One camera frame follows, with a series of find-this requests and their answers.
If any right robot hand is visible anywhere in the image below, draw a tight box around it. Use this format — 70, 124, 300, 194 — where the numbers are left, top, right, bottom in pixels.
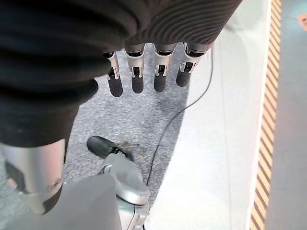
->
0, 0, 245, 215

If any silver robot leg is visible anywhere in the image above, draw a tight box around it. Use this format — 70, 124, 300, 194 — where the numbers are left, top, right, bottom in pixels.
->
14, 153, 151, 230

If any yellow striped floor strip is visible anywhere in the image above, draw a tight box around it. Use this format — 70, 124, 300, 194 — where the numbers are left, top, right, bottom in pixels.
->
249, 0, 282, 230

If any thin black cable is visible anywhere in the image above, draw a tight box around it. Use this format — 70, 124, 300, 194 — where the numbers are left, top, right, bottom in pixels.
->
142, 43, 214, 230

